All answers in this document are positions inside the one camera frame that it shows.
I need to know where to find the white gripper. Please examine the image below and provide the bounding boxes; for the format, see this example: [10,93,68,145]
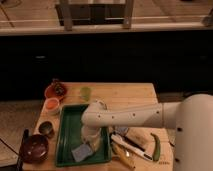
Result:
[81,126,101,150]

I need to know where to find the blue sponge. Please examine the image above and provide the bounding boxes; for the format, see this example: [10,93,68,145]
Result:
[72,144,93,162]

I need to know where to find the green plastic tray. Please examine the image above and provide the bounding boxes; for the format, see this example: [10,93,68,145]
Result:
[55,104,111,167]

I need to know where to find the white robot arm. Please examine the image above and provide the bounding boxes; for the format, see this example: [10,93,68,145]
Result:
[82,94,213,171]

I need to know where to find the beige sponge block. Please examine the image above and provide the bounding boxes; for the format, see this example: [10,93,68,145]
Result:
[126,127,148,149]

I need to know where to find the grey blue cloth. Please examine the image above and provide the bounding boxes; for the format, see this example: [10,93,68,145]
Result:
[114,126,129,135]

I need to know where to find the green cup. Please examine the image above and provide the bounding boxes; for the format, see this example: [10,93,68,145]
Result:
[80,87,91,101]

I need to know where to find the yellow banana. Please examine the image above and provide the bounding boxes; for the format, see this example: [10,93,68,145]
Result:
[112,143,135,170]

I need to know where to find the small metal cup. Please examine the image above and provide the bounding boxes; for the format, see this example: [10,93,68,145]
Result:
[39,121,54,138]

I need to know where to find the white cup orange contents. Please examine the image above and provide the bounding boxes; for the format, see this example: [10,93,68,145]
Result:
[44,98,60,115]

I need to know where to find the dark red bowl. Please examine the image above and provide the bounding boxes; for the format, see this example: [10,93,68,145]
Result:
[20,134,49,164]

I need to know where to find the red bowl with pinecone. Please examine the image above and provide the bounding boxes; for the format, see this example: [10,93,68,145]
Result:
[44,79,67,100]

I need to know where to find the green chili pepper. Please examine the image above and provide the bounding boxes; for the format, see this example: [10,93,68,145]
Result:
[150,133,161,162]

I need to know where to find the black utensil handle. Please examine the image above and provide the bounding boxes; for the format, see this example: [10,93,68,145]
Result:
[16,129,30,171]

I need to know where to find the wooden chair frame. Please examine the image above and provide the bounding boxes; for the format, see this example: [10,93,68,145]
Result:
[54,0,134,31]

